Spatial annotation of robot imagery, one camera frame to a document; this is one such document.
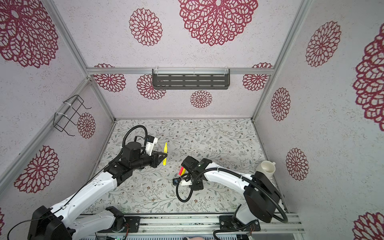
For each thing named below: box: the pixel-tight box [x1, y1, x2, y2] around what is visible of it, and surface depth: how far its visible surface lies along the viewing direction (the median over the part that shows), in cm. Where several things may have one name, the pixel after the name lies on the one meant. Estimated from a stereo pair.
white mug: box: [256, 160, 276, 179], surface depth 89 cm
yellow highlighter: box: [163, 142, 168, 166], surface depth 78 cm
